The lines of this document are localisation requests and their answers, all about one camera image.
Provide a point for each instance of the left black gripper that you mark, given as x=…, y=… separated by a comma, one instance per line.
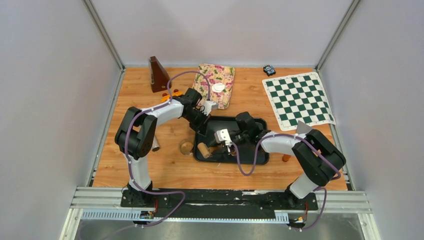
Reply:
x=201, y=128

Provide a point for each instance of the black baking tray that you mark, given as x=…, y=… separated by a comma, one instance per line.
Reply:
x=216, y=123

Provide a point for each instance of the wooden pastry roller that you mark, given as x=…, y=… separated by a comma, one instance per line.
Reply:
x=213, y=151

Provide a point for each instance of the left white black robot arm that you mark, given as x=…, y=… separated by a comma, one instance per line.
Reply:
x=136, y=133

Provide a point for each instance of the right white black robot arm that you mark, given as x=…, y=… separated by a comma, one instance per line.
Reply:
x=318, y=157

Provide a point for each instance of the orange toy car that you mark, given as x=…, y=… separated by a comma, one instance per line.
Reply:
x=166, y=96

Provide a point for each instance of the silver glitter tube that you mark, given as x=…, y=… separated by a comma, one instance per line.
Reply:
x=155, y=145

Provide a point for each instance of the floral rectangular tray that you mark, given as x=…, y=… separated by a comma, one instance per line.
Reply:
x=215, y=74

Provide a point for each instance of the brown wooden metronome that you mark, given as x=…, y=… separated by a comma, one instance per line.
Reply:
x=159, y=77

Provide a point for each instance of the green white chess mat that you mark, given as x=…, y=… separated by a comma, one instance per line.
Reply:
x=298, y=98

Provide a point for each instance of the small blue black toy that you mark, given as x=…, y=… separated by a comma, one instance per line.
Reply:
x=269, y=70

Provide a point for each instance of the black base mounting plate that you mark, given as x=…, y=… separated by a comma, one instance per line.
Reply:
x=219, y=203

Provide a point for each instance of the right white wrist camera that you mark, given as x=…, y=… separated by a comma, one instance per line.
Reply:
x=223, y=139

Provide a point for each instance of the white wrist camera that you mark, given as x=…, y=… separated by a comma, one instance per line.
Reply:
x=223, y=139
x=208, y=106

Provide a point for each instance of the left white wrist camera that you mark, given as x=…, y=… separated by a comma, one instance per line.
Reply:
x=208, y=106

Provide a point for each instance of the wooden handled metal scraper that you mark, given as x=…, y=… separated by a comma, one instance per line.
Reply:
x=302, y=128

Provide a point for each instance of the aluminium frame rail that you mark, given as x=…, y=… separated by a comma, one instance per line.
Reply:
x=103, y=203

